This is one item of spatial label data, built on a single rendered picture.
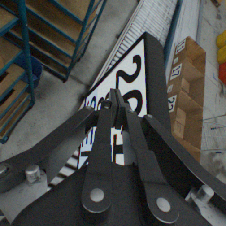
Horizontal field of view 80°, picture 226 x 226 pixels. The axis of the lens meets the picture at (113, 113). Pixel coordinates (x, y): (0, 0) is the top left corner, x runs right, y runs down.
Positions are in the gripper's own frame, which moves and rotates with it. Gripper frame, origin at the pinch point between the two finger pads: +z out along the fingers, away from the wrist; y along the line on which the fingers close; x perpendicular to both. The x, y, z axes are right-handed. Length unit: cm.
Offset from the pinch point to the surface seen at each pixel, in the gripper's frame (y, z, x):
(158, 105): 5.8, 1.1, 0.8
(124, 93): 1.6, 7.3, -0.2
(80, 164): -6.0, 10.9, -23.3
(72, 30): -40, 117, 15
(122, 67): 0.6, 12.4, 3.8
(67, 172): -18, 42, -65
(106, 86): -2.3, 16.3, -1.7
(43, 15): -61, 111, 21
